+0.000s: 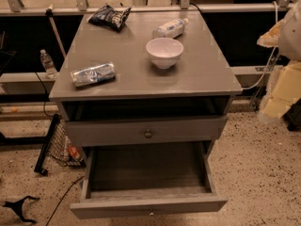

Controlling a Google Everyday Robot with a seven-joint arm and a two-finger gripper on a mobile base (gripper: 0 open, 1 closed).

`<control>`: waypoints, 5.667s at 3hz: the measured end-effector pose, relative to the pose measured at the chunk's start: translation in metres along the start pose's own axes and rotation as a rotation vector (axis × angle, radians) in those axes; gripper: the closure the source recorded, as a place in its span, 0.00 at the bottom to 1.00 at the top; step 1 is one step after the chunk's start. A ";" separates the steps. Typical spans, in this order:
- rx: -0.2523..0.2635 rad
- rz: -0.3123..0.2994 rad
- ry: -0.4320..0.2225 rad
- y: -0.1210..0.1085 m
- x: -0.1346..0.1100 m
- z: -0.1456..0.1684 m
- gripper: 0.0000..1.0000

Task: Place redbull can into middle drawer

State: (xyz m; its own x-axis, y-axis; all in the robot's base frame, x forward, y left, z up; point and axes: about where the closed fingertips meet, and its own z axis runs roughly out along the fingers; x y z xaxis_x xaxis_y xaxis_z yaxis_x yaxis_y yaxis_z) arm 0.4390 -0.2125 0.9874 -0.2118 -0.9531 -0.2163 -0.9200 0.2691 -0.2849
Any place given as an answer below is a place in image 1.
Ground silver blue redbull can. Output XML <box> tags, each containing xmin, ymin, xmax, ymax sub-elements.
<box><xmin>71</xmin><ymin>62</ymin><xmax>116</xmax><ymax>87</ymax></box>

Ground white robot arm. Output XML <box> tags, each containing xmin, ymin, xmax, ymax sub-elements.
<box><xmin>278</xmin><ymin>0</ymin><xmax>301</xmax><ymax>61</ymax></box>

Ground grey wooden drawer cabinet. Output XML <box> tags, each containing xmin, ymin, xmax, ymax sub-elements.
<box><xmin>48</xmin><ymin>10</ymin><xmax>244</xmax><ymax>149</ymax></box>

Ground closed grey upper drawer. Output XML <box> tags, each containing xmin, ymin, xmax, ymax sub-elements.
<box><xmin>66</xmin><ymin>116</ymin><xmax>228</xmax><ymax>147</ymax></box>

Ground open grey middle drawer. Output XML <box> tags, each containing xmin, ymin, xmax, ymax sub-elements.
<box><xmin>71</xmin><ymin>142</ymin><xmax>228</xmax><ymax>219</ymax></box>

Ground white bowl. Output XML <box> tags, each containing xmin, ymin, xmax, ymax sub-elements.
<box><xmin>146</xmin><ymin>38</ymin><xmax>183</xmax><ymax>69</ymax></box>

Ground lying clear water bottle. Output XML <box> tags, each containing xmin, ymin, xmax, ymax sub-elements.
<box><xmin>152</xmin><ymin>18</ymin><xmax>189</xmax><ymax>39</ymax></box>

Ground orange item in basket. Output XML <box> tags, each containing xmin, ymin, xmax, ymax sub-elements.
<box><xmin>68</xmin><ymin>145</ymin><xmax>81</xmax><ymax>161</ymax></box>

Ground dark blue chip bag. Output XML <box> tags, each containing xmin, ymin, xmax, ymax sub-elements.
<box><xmin>87</xmin><ymin>5</ymin><xmax>131</xmax><ymax>32</ymax></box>

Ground standing water bottle on ledge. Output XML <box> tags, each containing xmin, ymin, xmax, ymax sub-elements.
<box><xmin>40</xmin><ymin>49</ymin><xmax>57</xmax><ymax>79</ymax></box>

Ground black floor cable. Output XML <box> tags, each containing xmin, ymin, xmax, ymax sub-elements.
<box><xmin>45</xmin><ymin>175</ymin><xmax>86</xmax><ymax>226</ymax></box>

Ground black wire mesh basket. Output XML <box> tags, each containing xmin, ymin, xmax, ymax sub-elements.
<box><xmin>34</xmin><ymin>114</ymin><xmax>86</xmax><ymax>176</ymax></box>

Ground black plastic bracket on floor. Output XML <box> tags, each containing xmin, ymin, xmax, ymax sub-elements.
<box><xmin>1</xmin><ymin>196</ymin><xmax>39</xmax><ymax>224</ymax></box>

